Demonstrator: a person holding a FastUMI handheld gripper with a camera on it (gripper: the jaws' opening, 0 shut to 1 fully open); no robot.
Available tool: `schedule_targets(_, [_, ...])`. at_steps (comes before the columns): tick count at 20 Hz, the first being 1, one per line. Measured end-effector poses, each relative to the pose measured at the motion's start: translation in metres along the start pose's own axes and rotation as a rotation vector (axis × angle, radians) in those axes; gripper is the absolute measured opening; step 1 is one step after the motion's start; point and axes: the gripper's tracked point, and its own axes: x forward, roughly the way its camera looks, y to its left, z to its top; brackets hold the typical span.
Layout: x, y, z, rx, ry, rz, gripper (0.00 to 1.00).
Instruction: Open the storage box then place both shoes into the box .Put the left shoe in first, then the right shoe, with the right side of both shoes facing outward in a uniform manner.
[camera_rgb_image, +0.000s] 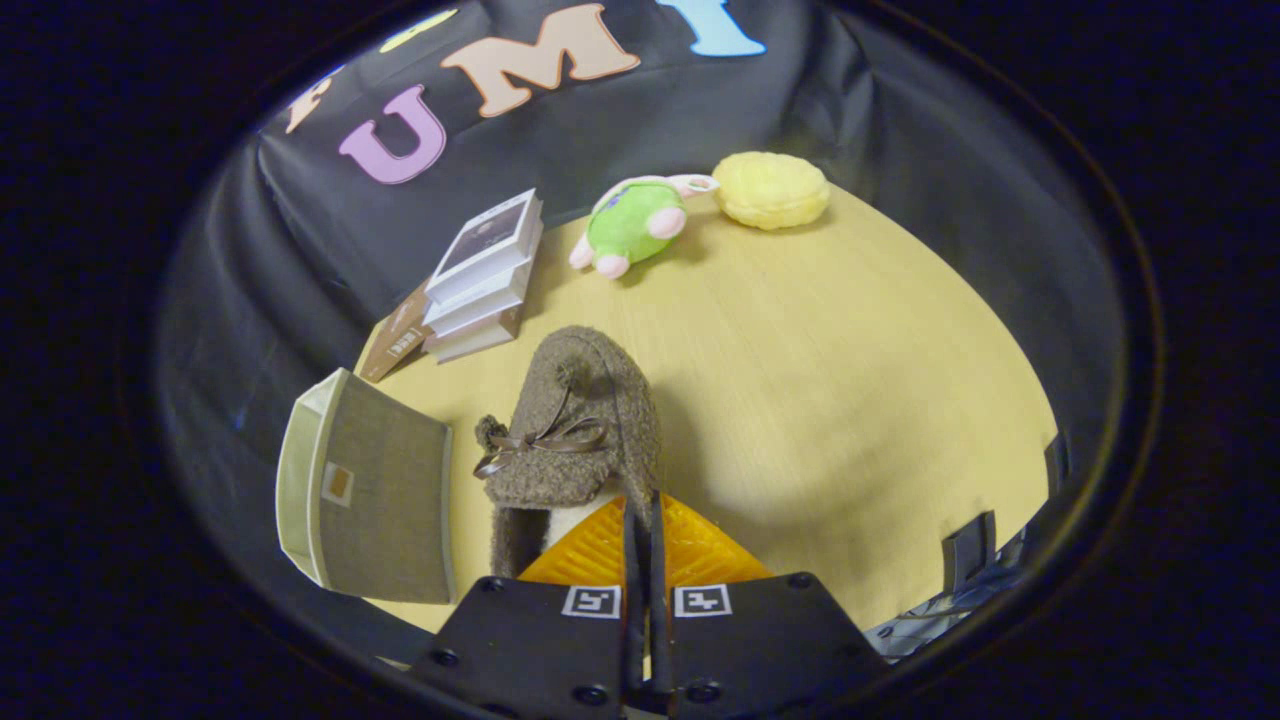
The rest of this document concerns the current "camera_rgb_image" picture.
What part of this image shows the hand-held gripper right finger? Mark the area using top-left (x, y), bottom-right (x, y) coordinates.
top-left (648, 490), bottom-right (891, 720)

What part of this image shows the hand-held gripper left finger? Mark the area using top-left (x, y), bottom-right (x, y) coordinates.
top-left (408, 495), bottom-right (646, 720)

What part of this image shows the grey fabric storage box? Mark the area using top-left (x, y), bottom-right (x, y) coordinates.
top-left (275, 367), bottom-right (456, 606)

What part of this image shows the brown fuzzy shoe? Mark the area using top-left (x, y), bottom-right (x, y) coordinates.
top-left (473, 325), bottom-right (663, 579)

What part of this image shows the dark chair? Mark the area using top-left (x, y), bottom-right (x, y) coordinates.
top-left (865, 432), bottom-right (1071, 661)

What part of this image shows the plain white book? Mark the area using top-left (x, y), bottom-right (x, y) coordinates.
top-left (423, 262), bottom-right (533, 339)
top-left (423, 305), bottom-right (523, 364)

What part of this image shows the brown book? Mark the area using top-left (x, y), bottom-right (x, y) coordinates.
top-left (358, 283), bottom-right (434, 384)

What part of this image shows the green plush toy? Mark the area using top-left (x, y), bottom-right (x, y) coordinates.
top-left (568, 173), bottom-right (721, 281)

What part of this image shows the yellow round cushion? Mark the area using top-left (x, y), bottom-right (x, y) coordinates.
top-left (712, 151), bottom-right (832, 232)

